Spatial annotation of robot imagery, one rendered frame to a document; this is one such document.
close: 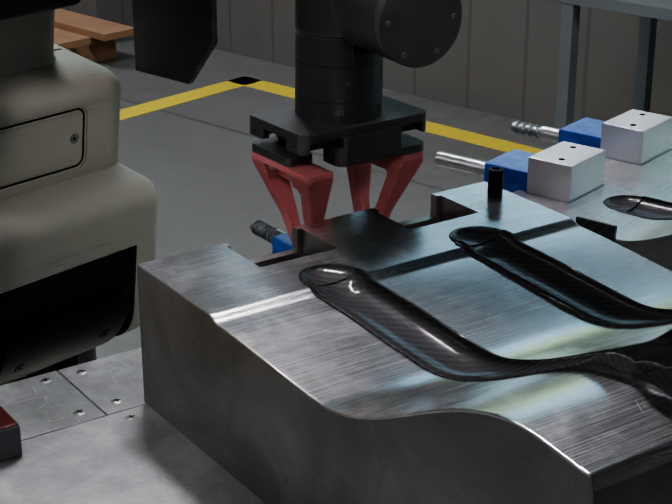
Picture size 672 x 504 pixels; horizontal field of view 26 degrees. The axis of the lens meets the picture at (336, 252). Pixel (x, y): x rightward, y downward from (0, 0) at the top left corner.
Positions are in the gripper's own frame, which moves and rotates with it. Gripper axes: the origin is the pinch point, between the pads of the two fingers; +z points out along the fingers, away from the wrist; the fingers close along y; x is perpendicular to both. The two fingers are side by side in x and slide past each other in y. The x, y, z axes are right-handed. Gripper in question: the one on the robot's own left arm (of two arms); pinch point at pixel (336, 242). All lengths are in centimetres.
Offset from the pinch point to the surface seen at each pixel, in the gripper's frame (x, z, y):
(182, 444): -10.6, 4.9, -18.5
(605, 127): 0.7, -3.6, 26.2
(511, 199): -9.5, -4.4, 7.0
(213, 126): 267, 83, 153
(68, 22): 361, 71, 156
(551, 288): -19.9, -3.3, 0.6
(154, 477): -12.8, 4.9, -21.6
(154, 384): -6.3, 3.0, -17.9
